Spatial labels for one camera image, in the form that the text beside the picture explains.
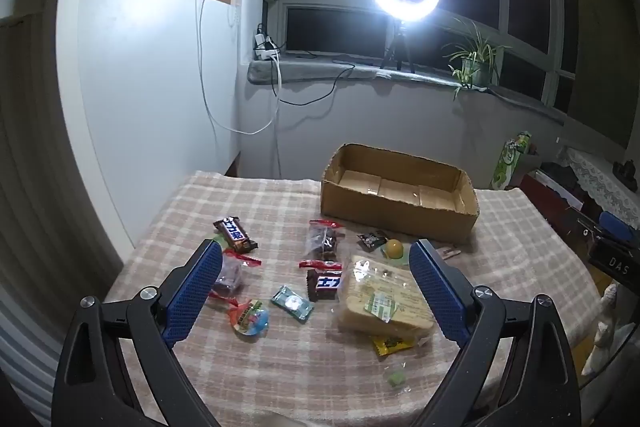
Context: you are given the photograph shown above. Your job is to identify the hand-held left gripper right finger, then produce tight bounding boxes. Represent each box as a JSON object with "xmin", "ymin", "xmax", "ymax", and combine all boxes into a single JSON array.
[{"xmin": 408, "ymin": 238, "xmax": 583, "ymax": 427}]

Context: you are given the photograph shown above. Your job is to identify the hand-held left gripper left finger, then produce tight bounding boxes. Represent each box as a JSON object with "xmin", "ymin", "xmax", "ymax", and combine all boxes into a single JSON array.
[{"xmin": 51, "ymin": 238, "xmax": 223, "ymax": 427}]

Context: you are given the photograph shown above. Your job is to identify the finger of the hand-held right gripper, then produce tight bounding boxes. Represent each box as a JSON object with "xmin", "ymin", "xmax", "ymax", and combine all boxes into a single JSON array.
[
  {"xmin": 566, "ymin": 207, "xmax": 608, "ymax": 242},
  {"xmin": 599, "ymin": 211, "xmax": 640, "ymax": 242}
]

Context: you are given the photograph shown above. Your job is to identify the clear dark snack packet red ends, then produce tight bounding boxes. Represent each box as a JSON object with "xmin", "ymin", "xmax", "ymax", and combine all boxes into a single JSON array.
[
  {"xmin": 299, "ymin": 219, "xmax": 347, "ymax": 270},
  {"xmin": 210, "ymin": 249, "xmax": 262, "ymax": 308}
]

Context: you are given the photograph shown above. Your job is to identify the clear sliced bread packet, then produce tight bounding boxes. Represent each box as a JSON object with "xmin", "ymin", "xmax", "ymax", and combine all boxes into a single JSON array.
[{"xmin": 337, "ymin": 254, "xmax": 436, "ymax": 338}]

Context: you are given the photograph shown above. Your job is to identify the jelly cup with colourful lid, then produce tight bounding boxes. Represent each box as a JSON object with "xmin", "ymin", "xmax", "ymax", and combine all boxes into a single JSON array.
[{"xmin": 229, "ymin": 299, "xmax": 272, "ymax": 338}]

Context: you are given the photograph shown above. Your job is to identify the brown chocolate bar blue label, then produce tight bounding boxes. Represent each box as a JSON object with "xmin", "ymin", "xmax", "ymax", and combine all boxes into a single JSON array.
[
  {"xmin": 306, "ymin": 268, "xmax": 346, "ymax": 303},
  {"xmin": 213, "ymin": 216, "xmax": 260, "ymax": 255}
]

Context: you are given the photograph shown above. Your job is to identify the yellow snack packet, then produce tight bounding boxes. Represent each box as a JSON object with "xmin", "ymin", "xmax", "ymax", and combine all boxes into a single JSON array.
[{"xmin": 372, "ymin": 332, "xmax": 416, "ymax": 357}]

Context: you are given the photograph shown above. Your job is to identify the small dark candy wrapper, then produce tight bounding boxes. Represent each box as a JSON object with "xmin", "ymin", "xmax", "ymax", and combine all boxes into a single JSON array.
[{"xmin": 356, "ymin": 231, "xmax": 390, "ymax": 253}]

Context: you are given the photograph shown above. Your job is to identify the teal snack packet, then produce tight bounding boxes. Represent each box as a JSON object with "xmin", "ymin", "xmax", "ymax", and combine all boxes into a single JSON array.
[{"xmin": 271, "ymin": 285, "xmax": 315, "ymax": 323}]

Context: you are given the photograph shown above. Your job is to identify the white lace cloth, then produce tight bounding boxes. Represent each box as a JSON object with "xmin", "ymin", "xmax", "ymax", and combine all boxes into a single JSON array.
[{"xmin": 565, "ymin": 147, "xmax": 640, "ymax": 212}]

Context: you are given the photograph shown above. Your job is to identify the red cardboard box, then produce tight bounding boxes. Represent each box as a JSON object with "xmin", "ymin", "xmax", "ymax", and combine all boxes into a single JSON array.
[{"xmin": 517, "ymin": 169, "xmax": 586, "ymax": 228}]

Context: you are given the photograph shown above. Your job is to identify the white fluffy cloth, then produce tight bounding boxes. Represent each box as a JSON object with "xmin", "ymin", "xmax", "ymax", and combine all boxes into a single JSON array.
[{"xmin": 582, "ymin": 282, "xmax": 631, "ymax": 378}]

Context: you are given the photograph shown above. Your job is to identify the green carton box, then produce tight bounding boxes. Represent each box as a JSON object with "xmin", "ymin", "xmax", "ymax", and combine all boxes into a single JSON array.
[{"xmin": 492, "ymin": 132, "xmax": 532, "ymax": 190}]

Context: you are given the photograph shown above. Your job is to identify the plaid tablecloth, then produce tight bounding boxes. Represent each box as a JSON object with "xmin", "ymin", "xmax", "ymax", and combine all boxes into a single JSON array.
[{"xmin": 102, "ymin": 170, "xmax": 601, "ymax": 427}]

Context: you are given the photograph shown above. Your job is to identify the grey ribbed panel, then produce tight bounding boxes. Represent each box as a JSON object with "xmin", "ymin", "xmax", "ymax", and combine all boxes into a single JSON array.
[{"xmin": 0, "ymin": 292, "xmax": 66, "ymax": 427}]

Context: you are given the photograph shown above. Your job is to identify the potted spider plant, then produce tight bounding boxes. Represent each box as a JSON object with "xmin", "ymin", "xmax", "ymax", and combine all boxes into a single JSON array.
[{"xmin": 442, "ymin": 19, "xmax": 511, "ymax": 100}]

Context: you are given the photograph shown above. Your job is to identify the white cabinet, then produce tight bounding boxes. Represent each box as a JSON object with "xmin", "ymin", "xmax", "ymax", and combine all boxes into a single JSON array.
[{"xmin": 55, "ymin": 0, "xmax": 243, "ymax": 265}]

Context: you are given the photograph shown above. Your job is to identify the black tripod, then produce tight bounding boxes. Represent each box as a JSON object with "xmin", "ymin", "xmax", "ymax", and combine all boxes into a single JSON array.
[{"xmin": 380, "ymin": 19, "xmax": 416, "ymax": 74}]

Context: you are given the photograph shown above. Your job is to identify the white power strip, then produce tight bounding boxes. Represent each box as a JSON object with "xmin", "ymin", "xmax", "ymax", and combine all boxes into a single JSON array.
[{"xmin": 252, "ymin": 32, "xmax": 281, "ymax": 62}]

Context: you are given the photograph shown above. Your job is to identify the black cable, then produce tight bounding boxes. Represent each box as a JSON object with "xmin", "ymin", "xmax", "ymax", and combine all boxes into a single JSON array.
[{"xmin": 272, "ymin": 64, "xmax": 356, "ymax": 180}]

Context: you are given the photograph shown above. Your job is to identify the white cable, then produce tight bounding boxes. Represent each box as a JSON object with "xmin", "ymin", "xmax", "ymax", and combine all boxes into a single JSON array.
[{"xmin": 192, "ymin": 0, "xmax": 283, "ymax": 136}]

